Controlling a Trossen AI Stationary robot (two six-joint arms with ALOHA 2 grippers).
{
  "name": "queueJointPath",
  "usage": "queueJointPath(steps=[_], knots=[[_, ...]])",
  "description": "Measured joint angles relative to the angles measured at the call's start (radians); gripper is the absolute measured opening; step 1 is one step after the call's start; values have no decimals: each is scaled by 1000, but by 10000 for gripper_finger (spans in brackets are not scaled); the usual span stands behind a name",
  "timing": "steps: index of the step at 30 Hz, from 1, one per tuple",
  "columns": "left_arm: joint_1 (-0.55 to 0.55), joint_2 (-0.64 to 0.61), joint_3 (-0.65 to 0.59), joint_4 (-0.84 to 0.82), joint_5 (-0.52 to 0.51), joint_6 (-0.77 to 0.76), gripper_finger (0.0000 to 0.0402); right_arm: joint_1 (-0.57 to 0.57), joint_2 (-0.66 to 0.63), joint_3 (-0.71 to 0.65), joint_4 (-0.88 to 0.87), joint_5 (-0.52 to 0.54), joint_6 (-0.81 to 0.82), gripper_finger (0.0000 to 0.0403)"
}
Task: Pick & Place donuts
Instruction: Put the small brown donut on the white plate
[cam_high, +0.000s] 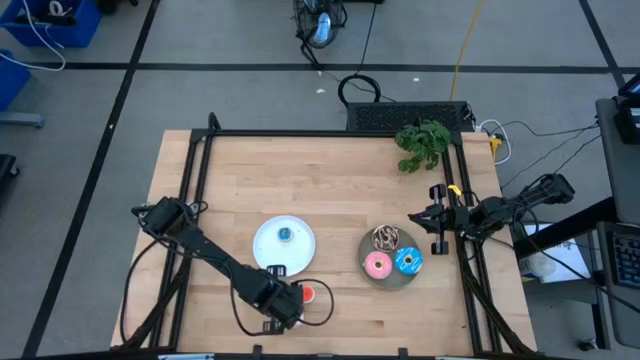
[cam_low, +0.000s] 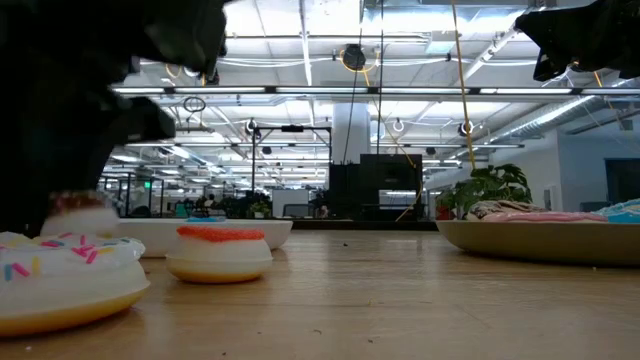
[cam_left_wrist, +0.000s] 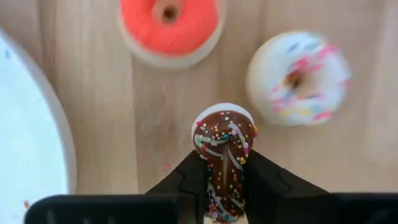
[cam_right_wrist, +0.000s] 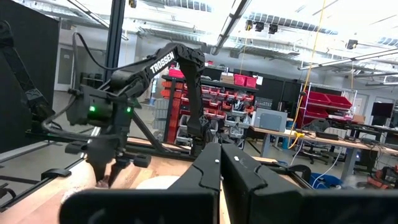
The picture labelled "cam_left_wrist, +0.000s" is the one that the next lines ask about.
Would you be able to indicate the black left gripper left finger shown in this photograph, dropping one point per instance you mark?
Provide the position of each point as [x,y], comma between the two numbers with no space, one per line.
[192,180]

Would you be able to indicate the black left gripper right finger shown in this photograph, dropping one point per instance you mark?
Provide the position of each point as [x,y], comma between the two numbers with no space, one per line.
[273,193]

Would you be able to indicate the small chocolate sprinkle donut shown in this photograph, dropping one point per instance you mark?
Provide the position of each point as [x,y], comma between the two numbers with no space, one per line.
[224,130]

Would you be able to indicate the small white sprinkle donut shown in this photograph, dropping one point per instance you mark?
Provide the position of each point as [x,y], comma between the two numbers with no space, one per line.
[326,71]

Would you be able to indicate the small red frosted donut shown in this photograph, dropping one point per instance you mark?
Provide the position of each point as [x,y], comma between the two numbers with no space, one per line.
[186,34]

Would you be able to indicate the white round plate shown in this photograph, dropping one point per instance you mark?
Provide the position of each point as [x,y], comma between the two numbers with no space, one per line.
[25,124]

